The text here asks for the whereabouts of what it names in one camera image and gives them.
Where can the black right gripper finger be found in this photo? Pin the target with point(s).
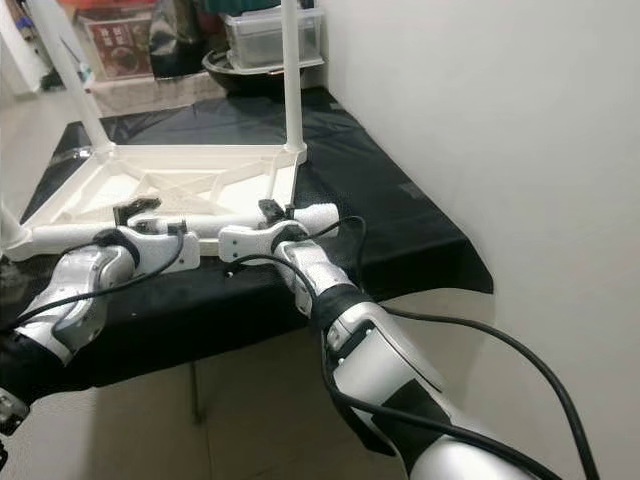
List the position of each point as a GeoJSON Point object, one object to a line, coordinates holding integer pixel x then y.
{"type": "Point", "coordinates": [271, 210]}

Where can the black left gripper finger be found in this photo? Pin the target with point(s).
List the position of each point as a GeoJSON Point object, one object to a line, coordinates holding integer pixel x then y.
{"type": "Point", "coordinates": [138, 208]}

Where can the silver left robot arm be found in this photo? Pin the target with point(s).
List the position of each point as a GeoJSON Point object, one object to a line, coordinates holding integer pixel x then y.
{"type": "Point", "coordinates": [80, 300]}

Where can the beige cloth covered bench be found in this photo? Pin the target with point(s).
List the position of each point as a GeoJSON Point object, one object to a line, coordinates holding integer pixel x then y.
{"type": "Point", "coordinates": [150, 95]}

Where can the black tablecloth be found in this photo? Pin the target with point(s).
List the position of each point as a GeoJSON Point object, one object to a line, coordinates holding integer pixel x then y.
{"type": "Point", "coordinates": [390, 220]}

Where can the black wok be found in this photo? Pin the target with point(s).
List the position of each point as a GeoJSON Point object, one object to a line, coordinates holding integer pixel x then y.
{"type": "Point", "coordinates": [240, 82]}

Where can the mop with dark head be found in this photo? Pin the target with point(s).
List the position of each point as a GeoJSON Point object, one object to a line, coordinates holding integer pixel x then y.
{"type": "Point", "coordinates": [45, 75]}

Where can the red printed cardboard box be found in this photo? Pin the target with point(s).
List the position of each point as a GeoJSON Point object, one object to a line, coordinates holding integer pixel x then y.
{"type": "Point", "coordinates": [118, 45]}

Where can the clear plastic storage box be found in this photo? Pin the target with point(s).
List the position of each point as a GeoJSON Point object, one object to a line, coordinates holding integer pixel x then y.
{"type": "Point", "coordinates": [270, 40]}

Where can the grey metal table leg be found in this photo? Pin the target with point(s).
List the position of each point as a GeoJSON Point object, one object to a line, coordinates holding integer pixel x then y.
{"type": "Point", "coordinates": [197, 392]}

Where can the green pot lid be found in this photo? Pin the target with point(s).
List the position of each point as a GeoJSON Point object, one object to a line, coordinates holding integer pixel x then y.
{"type": "Point", "coordinates": [245, 6]}

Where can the orange box lid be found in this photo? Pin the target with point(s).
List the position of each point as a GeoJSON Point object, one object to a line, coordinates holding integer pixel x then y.
{"type": "Point", "coordinates": [105, 4]}

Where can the speckled grey right wrist camera mount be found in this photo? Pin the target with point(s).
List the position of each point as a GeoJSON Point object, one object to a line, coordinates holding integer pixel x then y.
{"type": "Point", "coordinates": [250, 245]}

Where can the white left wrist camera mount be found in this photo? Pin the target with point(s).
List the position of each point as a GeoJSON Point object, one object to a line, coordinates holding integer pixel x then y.
{"type": "Point", "coordinates": [170, 252]}

